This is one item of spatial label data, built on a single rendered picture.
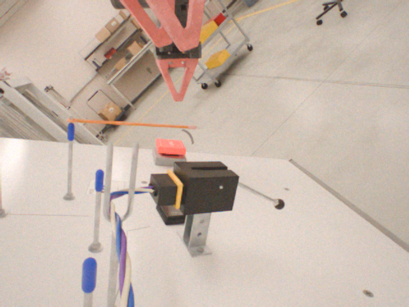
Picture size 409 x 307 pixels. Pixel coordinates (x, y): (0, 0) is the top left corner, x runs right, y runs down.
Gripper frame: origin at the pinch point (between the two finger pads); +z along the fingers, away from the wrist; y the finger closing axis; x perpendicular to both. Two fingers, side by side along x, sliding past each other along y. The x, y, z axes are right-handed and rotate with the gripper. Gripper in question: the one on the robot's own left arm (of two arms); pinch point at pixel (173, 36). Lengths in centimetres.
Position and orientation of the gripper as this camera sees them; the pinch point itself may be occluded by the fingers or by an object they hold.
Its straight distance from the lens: 26.6
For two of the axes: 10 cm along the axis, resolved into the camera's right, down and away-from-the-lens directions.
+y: 4.3, 3.3, -8.4
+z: 2.3, 8.6, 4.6
